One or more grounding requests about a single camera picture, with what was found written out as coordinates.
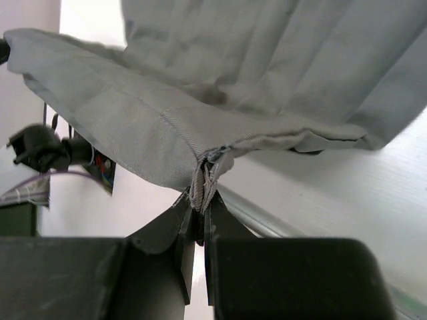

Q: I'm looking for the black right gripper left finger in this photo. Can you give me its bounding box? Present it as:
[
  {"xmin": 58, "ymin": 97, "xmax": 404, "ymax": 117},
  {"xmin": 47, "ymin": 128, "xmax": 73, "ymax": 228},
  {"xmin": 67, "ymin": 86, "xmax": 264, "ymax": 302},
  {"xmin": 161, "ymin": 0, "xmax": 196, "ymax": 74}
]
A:
[{"xmin": 125, "ymin": 189, "xmax": 195, "ymax": 305}]

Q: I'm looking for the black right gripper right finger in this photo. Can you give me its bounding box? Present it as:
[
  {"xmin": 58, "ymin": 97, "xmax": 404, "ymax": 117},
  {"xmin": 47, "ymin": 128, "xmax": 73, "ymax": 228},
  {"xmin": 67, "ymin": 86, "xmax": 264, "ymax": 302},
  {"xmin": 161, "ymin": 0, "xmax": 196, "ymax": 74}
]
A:
[{"xmin": 203, "ymin": 191, "xmax": 256, "ymax": 305}]

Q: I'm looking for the grey pleated skirt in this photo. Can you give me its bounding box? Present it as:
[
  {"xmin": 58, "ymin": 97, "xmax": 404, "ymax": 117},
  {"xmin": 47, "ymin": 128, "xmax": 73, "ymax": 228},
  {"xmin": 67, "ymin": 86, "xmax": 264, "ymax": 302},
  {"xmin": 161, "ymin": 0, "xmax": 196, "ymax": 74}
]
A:
[{"xmin": 4, "ymin": 1, "xmax": 426, "ymax": 210}]

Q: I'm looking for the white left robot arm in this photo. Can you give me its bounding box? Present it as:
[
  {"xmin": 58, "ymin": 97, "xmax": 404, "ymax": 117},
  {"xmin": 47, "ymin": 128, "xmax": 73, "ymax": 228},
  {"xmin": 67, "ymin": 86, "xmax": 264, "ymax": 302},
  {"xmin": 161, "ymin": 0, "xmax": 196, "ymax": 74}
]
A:
[{"xmin": 1, "ymin": 123, "xmax": 95, "ymax": 206}]

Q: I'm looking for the aluminium table edge rail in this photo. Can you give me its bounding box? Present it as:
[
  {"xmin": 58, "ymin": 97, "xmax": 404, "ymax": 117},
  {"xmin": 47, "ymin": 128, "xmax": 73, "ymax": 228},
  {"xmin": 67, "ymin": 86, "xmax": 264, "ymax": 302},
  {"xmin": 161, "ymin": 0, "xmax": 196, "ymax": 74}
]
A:
[{"xmin": 218, "ymin": 185, "xmax": 310, "ymax": 237}]

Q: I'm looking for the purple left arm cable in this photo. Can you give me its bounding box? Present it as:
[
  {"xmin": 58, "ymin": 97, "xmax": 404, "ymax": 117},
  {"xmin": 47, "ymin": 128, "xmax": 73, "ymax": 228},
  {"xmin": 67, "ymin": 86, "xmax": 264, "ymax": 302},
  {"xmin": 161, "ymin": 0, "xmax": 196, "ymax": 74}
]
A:
[{"xmin": 0, "ymin": 169, "xmax": 101, "ymax": 204}]

